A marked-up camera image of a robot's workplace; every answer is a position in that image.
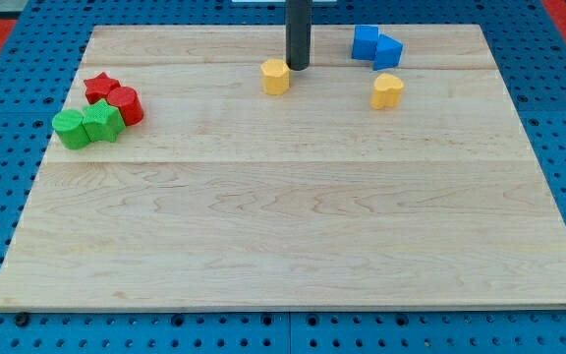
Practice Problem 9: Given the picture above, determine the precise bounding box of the wooden board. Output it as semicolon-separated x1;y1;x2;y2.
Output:
0;25;566;313

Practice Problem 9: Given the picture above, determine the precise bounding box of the blue triangle block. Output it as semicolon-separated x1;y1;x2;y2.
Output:
372;34;403;71

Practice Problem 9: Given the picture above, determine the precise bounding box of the yellow hexagon block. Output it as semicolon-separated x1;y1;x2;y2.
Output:
260;59;290;95

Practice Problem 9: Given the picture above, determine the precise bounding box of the yellow heart block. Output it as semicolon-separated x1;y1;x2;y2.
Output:
370;74;405;110

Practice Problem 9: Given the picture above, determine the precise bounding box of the blue cube block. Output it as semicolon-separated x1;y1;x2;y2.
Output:
351;25;379;61

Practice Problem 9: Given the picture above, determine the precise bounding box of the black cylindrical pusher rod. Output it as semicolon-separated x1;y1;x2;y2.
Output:
285;0;312;71

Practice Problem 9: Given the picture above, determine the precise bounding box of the red cylinder block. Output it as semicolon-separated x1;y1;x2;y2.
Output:
106;87;144;126

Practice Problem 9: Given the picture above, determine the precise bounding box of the green star block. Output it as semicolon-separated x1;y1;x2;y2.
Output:
83;98;126;143

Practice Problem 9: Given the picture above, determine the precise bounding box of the red star block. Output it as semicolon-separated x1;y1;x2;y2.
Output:
83;72;121;104

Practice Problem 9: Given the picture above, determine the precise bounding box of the green cylinder block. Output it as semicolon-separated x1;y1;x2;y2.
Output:
52;109;90;149

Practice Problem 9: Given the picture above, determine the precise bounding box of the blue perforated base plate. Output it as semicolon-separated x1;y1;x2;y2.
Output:
0;0;566;353

